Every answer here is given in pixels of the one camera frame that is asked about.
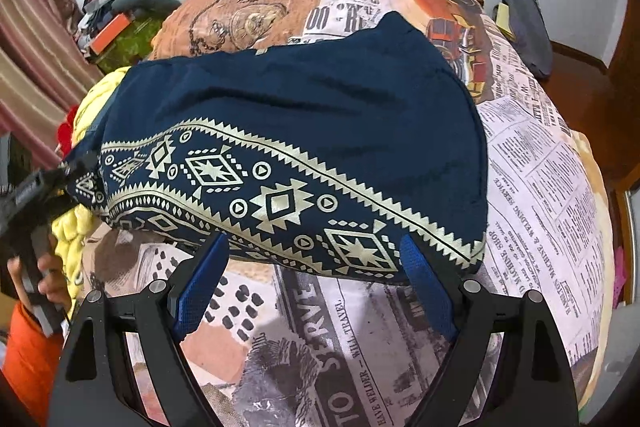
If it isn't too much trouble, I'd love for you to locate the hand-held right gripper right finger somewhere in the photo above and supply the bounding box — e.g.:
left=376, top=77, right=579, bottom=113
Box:
left=399, top=233, right=577, bottom=427

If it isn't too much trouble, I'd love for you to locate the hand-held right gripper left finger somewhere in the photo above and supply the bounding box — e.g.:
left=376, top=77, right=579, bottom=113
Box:
left=47, top=232, right=231, bottom=427

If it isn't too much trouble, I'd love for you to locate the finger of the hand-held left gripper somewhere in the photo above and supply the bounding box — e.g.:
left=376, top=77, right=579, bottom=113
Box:
left=59, top=151, right=103, bottom=188

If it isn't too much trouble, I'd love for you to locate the navy patterned garment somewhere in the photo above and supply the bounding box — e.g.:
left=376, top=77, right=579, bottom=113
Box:
left=64, top=11, right=490, bottom=284

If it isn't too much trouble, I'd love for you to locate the person's left hand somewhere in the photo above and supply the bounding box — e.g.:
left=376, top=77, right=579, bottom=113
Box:
left=7, top=249, right=68, bottom=309

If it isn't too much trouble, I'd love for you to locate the red cloth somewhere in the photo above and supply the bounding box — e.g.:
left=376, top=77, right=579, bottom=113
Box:
left=56, top=104, right=85, bottom=156

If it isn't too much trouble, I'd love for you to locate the yellow garment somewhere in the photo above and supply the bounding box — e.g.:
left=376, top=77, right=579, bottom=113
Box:
left=51, top=67, right=127, bottom=310

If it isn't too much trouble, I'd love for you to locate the striped curtain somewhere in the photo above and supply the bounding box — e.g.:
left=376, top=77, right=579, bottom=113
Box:
left=0, top=0, right=103, bottom=155

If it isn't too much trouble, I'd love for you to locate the green cloth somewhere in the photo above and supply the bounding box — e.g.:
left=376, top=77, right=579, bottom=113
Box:
left=96, top=13, right=167, bottom=76

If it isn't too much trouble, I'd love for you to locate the orange box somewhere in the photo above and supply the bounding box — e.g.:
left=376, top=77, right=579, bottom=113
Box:
left=91, top=13, right=134, bottom=56

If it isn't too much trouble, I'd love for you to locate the printed bed sheet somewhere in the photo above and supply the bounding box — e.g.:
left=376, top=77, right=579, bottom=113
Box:
left=80, top=0, right=610, bottom=427

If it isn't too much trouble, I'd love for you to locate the beige mattress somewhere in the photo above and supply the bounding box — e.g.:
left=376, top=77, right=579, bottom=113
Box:
left=569, top=129, right=617, bottom=413

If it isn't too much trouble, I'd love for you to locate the pink plastic item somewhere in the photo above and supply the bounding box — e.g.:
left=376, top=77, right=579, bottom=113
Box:
left=612, top=246, right=629, bottom=309

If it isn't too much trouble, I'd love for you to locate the grey-blue backpack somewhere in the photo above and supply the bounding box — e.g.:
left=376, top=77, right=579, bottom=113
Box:
left=500, top=0, right=554, bottom=81

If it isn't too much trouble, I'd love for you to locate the yellow book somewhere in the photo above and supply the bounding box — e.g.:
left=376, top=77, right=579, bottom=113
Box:
left=492, top=2, right=517, bottom=40

